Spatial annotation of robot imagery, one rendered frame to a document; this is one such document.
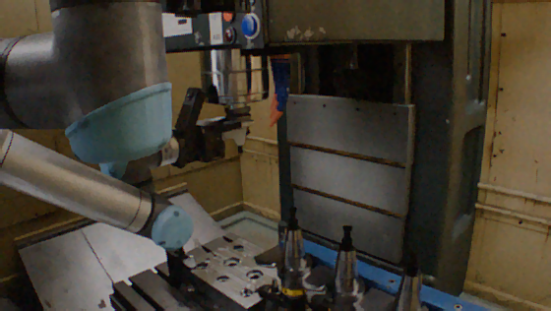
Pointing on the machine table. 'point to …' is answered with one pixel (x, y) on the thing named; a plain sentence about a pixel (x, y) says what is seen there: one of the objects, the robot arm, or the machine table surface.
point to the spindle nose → (233, 77)
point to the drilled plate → (227, 293)
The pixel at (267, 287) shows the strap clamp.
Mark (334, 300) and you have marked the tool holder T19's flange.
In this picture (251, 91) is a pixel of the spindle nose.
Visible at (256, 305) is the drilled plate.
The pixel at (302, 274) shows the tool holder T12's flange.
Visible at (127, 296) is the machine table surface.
